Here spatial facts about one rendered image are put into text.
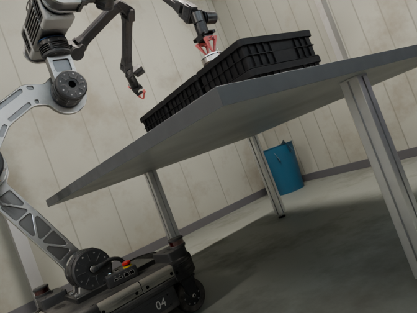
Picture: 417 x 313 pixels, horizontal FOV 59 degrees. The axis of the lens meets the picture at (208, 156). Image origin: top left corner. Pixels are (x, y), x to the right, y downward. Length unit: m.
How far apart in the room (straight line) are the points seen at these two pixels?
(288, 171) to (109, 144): 1.81
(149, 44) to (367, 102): 3.23
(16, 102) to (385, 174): 1.51
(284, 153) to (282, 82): 3.07
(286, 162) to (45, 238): 2.69
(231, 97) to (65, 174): 2.75
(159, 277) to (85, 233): 1.86
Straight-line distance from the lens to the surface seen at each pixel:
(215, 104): 0.71
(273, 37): 1.42
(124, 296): 1.50
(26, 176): 3.31
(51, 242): 1.80
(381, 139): 1.18
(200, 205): 3.85
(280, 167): 3.87
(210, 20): 1.82
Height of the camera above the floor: 0.57
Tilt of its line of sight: 1 degrees up
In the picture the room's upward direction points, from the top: 21 degrees counter-clockwise
